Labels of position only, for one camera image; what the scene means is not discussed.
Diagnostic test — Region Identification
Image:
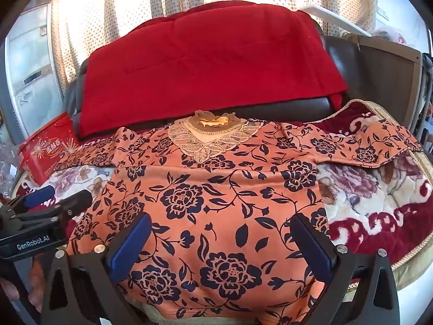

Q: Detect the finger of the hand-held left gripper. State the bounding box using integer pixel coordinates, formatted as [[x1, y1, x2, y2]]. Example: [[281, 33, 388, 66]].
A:
[[0, 186, 56, 222], [14, 190, 93, 234]]

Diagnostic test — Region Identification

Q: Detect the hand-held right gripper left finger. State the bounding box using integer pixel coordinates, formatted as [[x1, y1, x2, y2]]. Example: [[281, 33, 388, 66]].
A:
[[41, 213, 153, 325]]

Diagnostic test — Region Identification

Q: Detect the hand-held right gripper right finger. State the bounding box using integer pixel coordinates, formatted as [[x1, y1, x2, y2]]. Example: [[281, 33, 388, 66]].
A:
[[289, 214, 401, 325]]

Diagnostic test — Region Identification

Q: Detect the orange floral shirt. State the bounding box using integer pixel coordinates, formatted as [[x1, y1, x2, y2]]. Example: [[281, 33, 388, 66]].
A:
[[66, 110, 423, 325]]

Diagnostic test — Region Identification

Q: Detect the person's left hand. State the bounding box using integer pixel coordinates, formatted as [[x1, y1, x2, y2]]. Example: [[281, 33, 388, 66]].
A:
[[0, 278, 20, 301]]

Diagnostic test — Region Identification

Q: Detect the clear plastic wrap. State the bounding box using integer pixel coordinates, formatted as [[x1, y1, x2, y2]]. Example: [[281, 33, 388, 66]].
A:
[[0, 139, 21, 197]]

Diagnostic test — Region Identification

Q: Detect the red gift box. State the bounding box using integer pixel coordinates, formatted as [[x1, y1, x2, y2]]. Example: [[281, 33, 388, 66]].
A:
[[18, 112, 80, 187]]

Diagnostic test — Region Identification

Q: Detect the floral plush blanket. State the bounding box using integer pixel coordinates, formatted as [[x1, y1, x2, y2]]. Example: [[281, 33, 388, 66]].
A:
[[10, 100, 433, 292]]

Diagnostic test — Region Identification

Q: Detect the white refrigerator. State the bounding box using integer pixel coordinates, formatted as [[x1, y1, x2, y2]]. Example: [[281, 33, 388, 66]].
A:
[[5, 3, 65, 143]]

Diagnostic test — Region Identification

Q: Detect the dark leather sofa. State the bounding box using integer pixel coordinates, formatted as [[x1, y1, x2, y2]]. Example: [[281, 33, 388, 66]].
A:
[[63, 17, 423, 136]]

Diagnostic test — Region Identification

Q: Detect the red cushion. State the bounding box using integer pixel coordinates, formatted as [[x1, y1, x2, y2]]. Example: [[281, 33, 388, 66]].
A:
[[73, 2, 349, 139]]

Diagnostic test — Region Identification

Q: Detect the dotted cream curtain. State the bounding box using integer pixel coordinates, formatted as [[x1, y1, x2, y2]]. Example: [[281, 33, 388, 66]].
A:
[[51, 0, 379, 89]]

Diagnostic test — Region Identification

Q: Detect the dark side cabinet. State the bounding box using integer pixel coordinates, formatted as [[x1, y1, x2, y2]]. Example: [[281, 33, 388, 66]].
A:
[[342, 32, 427, 132]]

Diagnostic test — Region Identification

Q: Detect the white plastic bag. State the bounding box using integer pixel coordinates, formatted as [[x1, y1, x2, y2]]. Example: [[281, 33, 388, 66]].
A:
[[372, 26, 408, 45]]

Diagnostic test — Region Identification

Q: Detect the white board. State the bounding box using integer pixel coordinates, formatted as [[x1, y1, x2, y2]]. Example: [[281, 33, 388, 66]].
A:
[[299, 4, 373, 38]]

